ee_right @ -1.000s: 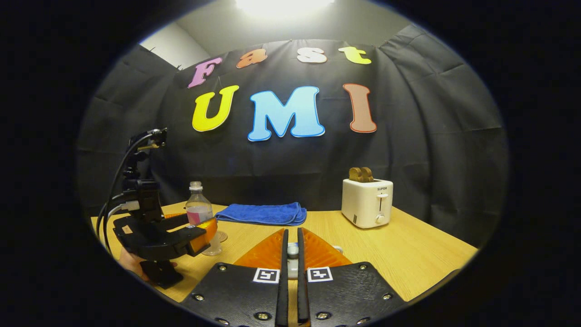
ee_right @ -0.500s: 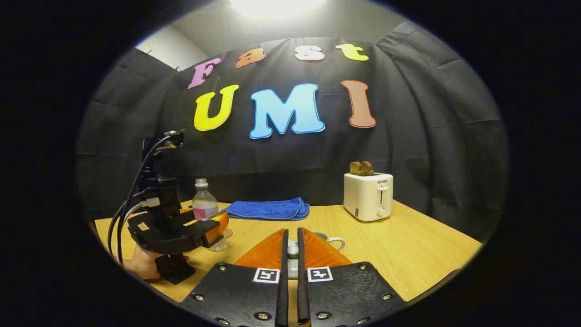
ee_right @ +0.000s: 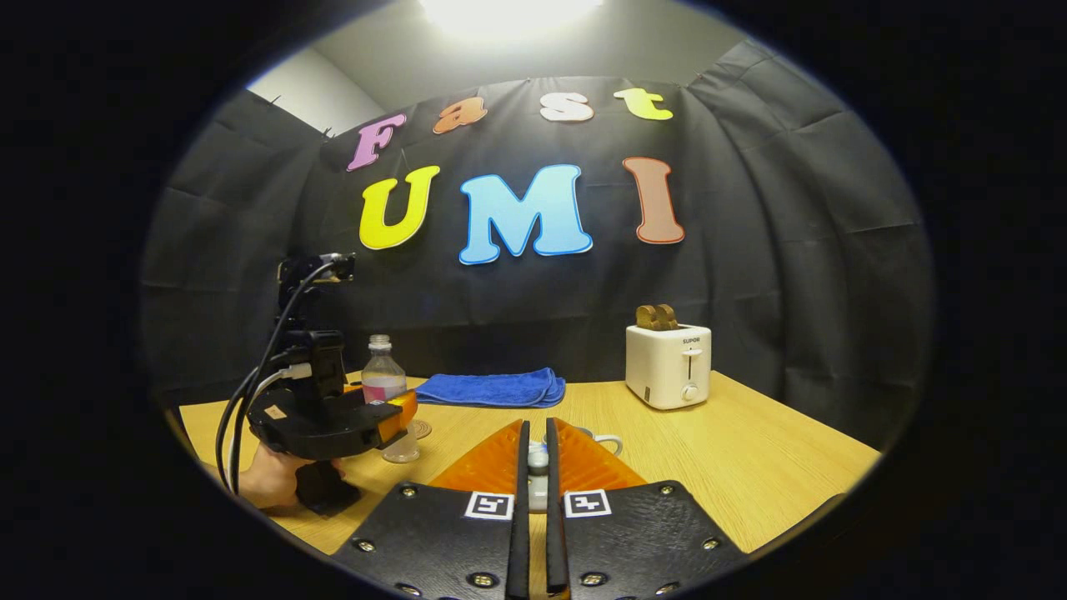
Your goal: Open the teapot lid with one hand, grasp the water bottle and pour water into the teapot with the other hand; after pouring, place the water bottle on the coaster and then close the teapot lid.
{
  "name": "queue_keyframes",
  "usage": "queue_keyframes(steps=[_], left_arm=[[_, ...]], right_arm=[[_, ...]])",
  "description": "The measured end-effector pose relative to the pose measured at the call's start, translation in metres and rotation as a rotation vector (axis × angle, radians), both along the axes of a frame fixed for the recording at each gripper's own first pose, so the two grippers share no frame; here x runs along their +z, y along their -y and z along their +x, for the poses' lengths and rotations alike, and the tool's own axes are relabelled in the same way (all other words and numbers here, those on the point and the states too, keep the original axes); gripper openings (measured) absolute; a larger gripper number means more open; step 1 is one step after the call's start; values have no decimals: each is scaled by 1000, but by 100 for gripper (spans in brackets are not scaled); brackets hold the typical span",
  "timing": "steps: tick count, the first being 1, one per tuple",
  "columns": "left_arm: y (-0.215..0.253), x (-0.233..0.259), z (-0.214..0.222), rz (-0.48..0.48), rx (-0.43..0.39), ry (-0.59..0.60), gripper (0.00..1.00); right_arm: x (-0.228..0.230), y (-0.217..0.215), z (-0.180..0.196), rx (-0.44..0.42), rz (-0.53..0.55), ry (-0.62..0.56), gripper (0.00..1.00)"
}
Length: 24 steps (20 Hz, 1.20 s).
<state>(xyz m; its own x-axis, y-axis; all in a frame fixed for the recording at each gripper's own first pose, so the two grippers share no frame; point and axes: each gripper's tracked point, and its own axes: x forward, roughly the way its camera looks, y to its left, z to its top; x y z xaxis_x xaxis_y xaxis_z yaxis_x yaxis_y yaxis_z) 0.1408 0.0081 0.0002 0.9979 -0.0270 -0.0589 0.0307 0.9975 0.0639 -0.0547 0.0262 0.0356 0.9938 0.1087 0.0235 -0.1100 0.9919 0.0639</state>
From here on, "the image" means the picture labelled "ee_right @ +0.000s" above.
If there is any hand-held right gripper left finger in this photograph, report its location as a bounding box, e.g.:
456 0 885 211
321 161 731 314
332 419 532 600

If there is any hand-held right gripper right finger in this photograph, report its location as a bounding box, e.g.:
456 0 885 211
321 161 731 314
546 417 747 600

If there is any clear plastic water bottle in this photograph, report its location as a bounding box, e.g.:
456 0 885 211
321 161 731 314
361 334 420 464

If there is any white blue teacup lid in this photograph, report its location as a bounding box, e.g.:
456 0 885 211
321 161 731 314
527 442 551 513

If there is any folded blue towel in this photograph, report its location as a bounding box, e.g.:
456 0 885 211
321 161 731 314
414 367 566 409

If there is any white toaster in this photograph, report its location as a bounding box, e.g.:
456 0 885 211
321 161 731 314
625 323 713 411

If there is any black backdrop cloth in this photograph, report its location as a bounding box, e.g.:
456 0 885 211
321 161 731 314
142 37 933 451

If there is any ceiling light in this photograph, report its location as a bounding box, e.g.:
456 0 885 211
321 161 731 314
417 0 605 38

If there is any white cable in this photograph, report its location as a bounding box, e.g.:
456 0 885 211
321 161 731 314
229 364 311 494

